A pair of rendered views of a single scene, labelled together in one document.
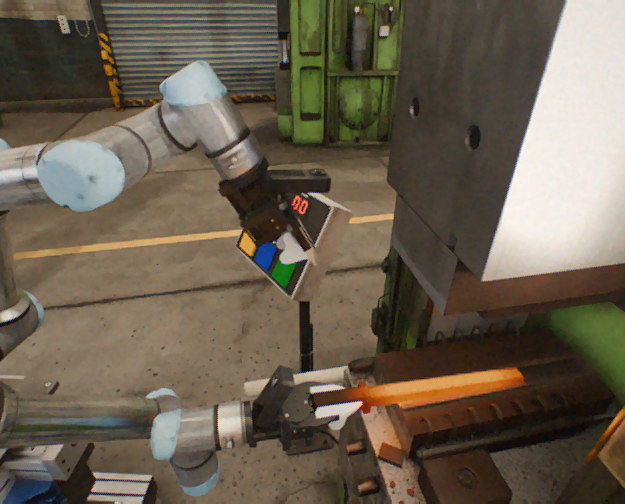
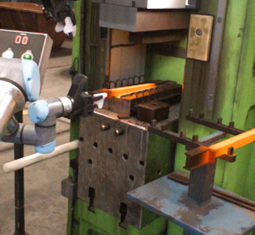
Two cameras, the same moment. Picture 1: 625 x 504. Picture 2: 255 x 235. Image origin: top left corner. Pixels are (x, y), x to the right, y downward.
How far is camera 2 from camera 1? 1.28 m
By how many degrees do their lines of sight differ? 40
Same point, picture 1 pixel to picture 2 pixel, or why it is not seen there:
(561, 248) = not seen: outside the picture
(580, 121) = not seen: outside the picture
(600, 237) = not seen: outside the picture
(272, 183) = not seen: outside the picture
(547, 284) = (158, 22)
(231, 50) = not seen: outside the picture
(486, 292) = (144, 23)
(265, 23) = not seen: outside the picture
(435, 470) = (143, 105)
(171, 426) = (43, 101)
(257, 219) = (59, 8)
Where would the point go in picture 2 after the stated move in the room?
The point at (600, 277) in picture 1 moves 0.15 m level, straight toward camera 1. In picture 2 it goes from (169, 22) to (170, 25)
